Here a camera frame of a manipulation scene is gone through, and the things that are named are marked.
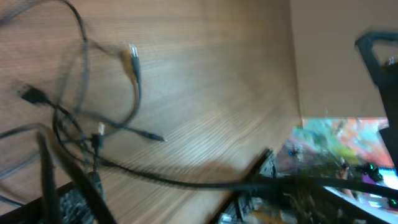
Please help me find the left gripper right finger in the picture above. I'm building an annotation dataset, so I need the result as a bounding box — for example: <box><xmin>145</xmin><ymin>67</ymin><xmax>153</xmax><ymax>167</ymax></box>
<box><xmin>214</xmin><ymin>149</ymin><xmax>277</xmax><ymax>224</ymax></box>

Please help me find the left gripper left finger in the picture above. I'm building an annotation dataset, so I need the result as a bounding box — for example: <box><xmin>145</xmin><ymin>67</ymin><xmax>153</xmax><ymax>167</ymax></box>
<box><xmin>0</xmin><ymin>177</ymin><xmax>103</xmax><ymax>224</ymax></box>

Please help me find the thin black cable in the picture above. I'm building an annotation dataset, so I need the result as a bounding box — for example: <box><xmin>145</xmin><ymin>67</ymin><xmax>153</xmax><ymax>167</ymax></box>
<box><xmin>52</xmin><ymin>43</ymin><xmax>142</xmax><ymax>147</ymax></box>
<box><xmin>18</xmin><ymin>0</ymin><xmax>167</xmax><ymax>175</ymax></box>

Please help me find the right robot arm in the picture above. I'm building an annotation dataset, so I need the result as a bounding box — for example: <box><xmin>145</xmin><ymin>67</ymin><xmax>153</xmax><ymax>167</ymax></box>
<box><xmin>355</xmin><ymin>31</ymin><xmax>397</xmax><ymax>167</ymax></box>

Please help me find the left camera black cable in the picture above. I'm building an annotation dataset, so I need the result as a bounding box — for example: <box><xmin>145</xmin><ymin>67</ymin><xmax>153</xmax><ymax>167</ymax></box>
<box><xmin>0</xmin><ymin>123</ymin><xmax>398</xmax><ymax>224</ymax></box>

